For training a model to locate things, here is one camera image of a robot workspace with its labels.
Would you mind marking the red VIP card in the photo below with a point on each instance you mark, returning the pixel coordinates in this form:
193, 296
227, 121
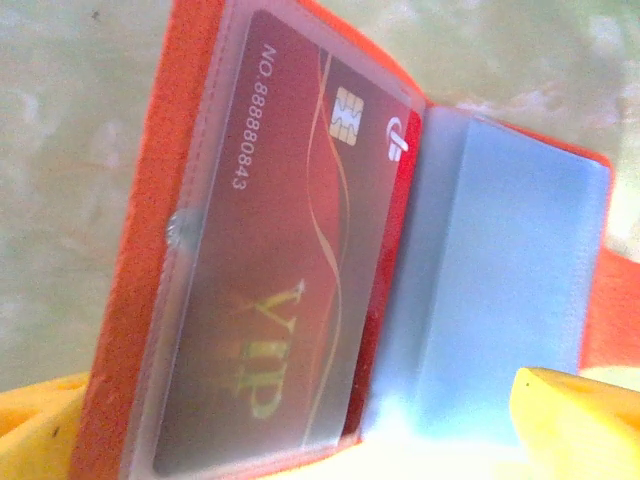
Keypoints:
280, 250

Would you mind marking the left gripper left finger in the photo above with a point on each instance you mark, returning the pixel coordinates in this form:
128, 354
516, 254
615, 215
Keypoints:
35, 435

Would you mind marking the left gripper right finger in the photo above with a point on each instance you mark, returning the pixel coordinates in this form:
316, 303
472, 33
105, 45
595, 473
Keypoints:
580, 430

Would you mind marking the orange card holder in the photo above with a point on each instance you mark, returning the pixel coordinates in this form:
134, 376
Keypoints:
150, 200

